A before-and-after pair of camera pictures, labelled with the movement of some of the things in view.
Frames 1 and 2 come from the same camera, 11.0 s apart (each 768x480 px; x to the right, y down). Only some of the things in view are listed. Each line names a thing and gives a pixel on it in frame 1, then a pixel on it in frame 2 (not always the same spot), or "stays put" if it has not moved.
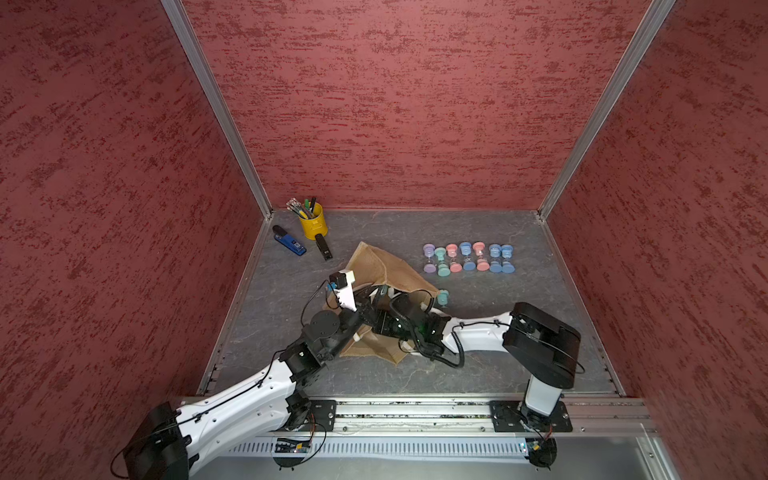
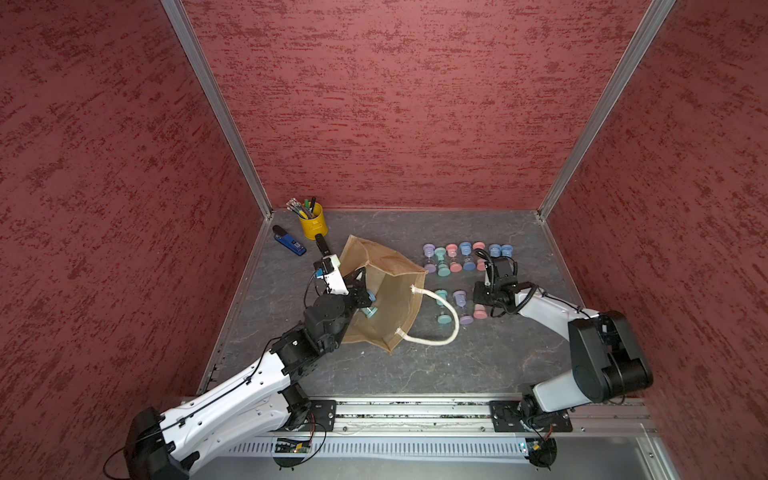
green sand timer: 443,268 stays put
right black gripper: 383,318 -> 478,286
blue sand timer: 507,252 stays put
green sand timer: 443,297 stays put
